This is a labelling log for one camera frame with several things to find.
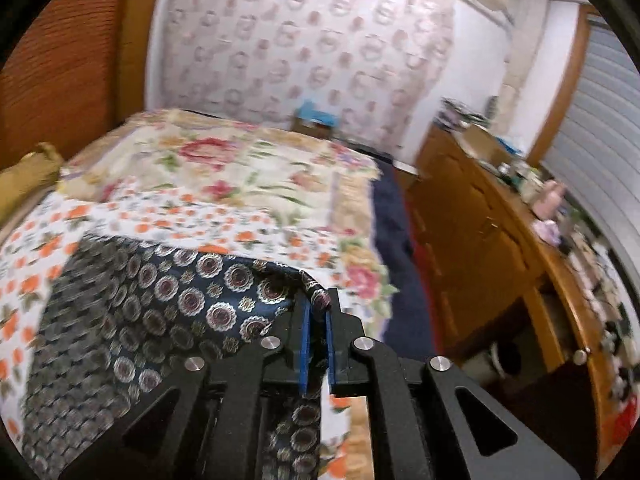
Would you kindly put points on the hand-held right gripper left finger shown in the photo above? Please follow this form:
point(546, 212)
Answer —
point(306, 350)

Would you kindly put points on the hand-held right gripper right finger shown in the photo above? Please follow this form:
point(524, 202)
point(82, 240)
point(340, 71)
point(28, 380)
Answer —
point(332, 355)

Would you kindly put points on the navy medallion print garment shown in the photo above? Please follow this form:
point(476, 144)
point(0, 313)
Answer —
point(150, 300)

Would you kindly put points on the dark blue cloth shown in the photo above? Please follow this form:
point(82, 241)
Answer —
point(395, 250)

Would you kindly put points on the wooden cabinet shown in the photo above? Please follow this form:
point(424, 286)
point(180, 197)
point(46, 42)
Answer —
point(475, 240)

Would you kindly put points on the rose floral blanket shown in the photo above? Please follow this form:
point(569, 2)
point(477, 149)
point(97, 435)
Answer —
point(240, 170)

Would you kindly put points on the blue box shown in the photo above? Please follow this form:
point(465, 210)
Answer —
point(317, 112)

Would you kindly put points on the pale lilac pouch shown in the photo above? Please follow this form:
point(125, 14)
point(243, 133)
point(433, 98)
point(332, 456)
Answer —
point(546, 232)

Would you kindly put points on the cluster of small bottles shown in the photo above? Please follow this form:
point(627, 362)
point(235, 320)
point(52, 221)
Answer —
point(517, 177)

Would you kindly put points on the cardboard box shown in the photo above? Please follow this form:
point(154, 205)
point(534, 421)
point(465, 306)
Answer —
point(480, 142)

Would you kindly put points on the pink rabbit figure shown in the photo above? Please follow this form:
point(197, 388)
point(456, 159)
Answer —
point(549, 199)

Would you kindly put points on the stack of folded cloths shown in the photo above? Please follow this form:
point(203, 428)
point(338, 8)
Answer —
point(460, 112)

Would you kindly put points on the orange flower print sheet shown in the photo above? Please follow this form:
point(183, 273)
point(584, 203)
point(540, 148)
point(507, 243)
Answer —
point(30, 270)

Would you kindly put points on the gold cloth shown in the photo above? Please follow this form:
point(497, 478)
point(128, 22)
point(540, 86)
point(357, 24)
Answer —
point(25, 180)

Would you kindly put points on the grey window blinds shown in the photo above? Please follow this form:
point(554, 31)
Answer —
point(600, 135)

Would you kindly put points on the beige lace curtain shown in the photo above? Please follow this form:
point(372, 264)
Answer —
point(515, 60)

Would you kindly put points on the wooden ribbed headboard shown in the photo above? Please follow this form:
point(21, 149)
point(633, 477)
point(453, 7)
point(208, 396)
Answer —
point(55, 70)

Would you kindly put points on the wooden window frame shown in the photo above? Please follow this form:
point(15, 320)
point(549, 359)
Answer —
point(562, 80)

